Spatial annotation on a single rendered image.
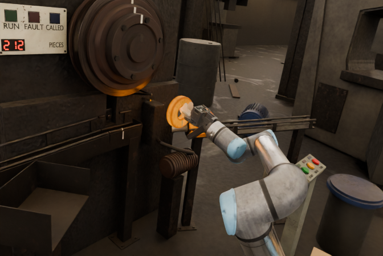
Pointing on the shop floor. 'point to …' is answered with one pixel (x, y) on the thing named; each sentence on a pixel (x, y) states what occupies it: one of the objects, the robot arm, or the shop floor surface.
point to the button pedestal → (292, 222)
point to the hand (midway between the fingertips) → (180, 108)
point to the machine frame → (85, 93)
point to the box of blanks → (376, 153)
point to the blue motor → (257, 112)
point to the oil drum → (198, 70)
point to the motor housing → (172, 190)
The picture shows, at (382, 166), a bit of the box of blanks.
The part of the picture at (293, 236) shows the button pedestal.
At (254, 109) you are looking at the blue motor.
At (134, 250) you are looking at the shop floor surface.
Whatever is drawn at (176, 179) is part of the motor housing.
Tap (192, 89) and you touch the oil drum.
